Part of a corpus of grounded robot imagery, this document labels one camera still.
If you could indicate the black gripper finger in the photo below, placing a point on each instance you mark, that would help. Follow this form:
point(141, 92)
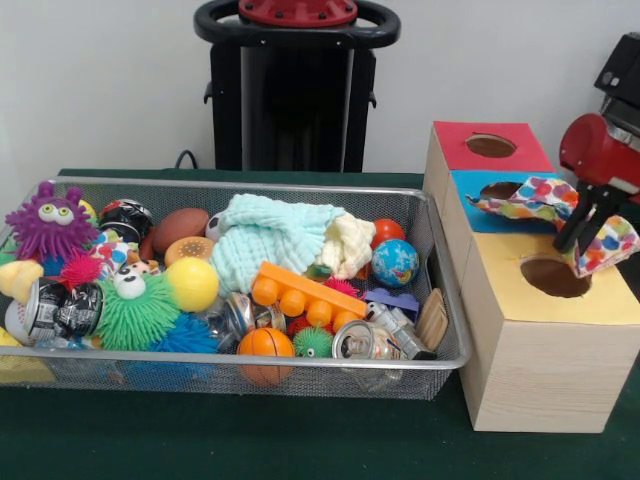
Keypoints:
point(596, 235)
point(572, 220)

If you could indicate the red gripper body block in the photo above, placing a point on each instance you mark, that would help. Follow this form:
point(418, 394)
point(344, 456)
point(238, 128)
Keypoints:
point(600, 150)

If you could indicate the colourful patterned cloth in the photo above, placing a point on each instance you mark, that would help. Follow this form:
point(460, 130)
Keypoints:
point(535, 198)

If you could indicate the light teal cloth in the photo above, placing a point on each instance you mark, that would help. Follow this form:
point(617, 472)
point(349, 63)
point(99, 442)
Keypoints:
point(265, 240)

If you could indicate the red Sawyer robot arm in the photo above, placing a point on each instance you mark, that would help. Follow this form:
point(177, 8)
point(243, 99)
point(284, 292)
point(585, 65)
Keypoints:
point(298, 12)

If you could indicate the wooden box with three holes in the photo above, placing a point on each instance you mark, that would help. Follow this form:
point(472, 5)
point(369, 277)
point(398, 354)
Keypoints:
point(540, 340)

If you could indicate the shallow clear bin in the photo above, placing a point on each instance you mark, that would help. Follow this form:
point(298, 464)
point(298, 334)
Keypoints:
point(440, 330)

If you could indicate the blue globe ball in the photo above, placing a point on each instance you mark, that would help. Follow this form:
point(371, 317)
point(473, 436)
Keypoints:
point(395, 262)

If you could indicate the cream yellow cloth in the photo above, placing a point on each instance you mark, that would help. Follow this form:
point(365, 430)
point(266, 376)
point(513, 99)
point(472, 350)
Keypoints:
point(350, 245)

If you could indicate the crushed silver can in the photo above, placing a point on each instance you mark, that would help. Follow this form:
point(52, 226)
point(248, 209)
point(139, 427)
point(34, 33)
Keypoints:
point(365, 342)

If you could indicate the orange building block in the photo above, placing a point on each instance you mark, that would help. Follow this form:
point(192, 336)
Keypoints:
point(300, 290)

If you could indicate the small orange basketball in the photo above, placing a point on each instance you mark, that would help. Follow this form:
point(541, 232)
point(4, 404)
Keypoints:
point(265, 347)

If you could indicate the yellow ball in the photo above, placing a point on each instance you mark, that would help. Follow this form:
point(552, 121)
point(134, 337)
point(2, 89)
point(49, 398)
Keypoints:
point(192, 285)

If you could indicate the dark green table cloth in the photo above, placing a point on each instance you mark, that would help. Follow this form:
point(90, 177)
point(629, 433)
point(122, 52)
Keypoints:
point(250, 440)

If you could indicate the small brown football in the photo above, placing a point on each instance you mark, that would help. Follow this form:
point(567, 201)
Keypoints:
point(180, 228)

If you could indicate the green spiky ball with eyes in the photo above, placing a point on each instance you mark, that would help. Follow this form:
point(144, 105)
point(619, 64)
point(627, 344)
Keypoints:
point(135, 312)

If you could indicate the purple spiky monster toy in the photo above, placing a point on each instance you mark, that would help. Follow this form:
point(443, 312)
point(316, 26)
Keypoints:
point(48, 225)

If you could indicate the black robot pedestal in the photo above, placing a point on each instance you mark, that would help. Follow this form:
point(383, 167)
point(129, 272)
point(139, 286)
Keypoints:
point(290, 110)

